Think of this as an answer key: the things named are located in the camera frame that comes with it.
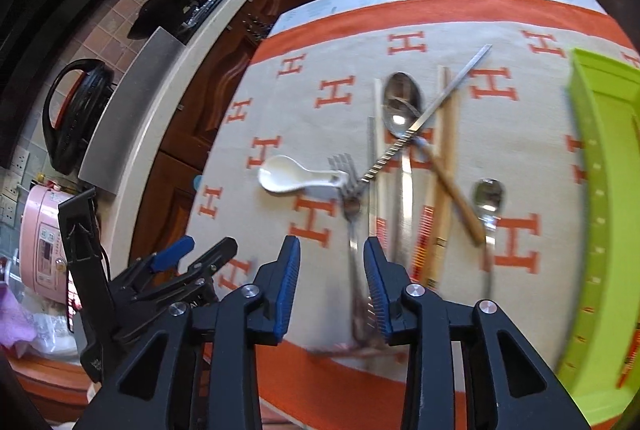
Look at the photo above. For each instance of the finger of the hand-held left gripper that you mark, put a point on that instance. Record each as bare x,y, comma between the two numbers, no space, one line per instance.
217,255
172,252

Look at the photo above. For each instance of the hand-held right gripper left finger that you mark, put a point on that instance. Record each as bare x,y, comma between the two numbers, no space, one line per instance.
287,292

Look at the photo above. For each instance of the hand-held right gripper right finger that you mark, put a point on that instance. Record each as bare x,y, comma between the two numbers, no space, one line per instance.
377,292

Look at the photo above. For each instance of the steel fork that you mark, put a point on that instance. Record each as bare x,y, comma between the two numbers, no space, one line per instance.
352,230

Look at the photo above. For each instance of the pale red-banded wooden chopstick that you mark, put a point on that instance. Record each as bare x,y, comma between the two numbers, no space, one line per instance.
425,235

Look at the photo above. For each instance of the brown wooden chopstick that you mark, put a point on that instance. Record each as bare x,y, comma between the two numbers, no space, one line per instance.
441,230
462,210

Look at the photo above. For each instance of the white ceramic spoon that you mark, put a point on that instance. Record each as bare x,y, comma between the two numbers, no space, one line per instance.
280,175

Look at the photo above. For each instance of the large steel spoon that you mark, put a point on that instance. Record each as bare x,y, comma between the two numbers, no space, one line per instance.
400,122
402,84

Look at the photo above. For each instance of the metal chopstick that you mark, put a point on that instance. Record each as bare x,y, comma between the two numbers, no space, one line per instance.
450,84

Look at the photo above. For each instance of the green plastic utensil tray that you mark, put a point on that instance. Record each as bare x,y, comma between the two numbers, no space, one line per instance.
605,190

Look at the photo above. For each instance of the pink rice cooker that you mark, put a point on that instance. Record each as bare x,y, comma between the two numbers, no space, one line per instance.
42,240

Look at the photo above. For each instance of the blue round tag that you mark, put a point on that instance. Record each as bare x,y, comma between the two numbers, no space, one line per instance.
198,183

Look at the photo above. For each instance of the white plastic bag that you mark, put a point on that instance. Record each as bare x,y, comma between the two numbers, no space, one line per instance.
52,332

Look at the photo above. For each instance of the purple cloth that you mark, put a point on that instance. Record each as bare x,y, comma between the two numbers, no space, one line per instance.
15,315

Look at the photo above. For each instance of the black electric kettle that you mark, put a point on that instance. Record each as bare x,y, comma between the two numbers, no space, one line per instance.
75,119

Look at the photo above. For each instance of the small steel spoon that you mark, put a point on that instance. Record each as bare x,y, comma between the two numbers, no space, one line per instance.
489,197

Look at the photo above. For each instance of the stainless steel panel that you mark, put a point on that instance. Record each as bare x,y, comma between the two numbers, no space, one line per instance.
132,109

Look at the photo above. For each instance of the beige orange printed blanket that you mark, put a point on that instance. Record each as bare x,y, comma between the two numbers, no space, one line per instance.
300,124

